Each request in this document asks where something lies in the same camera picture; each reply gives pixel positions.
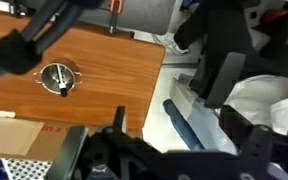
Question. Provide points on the white cloth garment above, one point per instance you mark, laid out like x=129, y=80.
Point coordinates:
x=264, y=100

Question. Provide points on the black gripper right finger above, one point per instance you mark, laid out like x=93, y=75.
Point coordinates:
x=230, y=121

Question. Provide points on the brown cardboard box red print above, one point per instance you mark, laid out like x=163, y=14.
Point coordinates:
x=10, y=136

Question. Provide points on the small stainless steel pot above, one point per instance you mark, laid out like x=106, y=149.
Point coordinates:
x=49, y=80

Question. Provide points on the blue tube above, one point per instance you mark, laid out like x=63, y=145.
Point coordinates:
x=180, y=125

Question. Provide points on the white perforated board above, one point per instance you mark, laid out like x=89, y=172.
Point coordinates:
x=27, y=170

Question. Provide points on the grey metal mount plate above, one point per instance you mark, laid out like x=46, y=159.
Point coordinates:
x=67, y=150

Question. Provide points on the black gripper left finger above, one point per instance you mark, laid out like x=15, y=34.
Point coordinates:
x=119, y=118

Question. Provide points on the grey office chair part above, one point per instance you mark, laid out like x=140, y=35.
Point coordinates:
x=224, y=80

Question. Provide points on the black trouser leg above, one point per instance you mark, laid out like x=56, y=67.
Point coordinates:
x=214, y=30

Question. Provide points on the white sneaker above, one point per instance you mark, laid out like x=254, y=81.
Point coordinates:
x=170, y=43

